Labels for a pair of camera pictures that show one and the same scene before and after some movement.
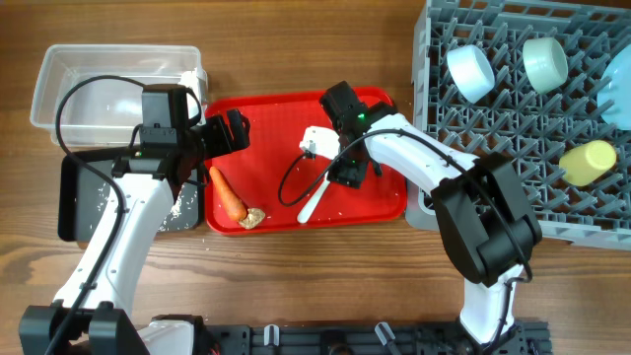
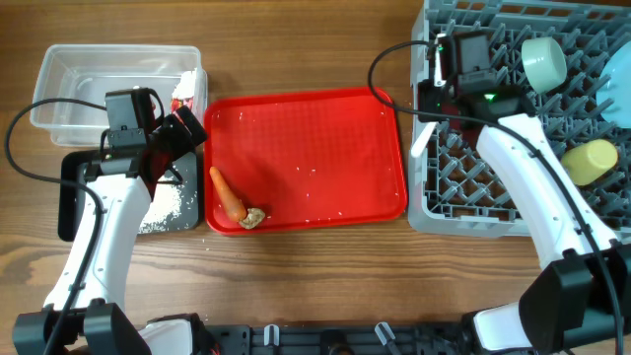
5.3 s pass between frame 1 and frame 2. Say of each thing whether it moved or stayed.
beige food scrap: stayed
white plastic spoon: moved
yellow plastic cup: stayed
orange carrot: stayed
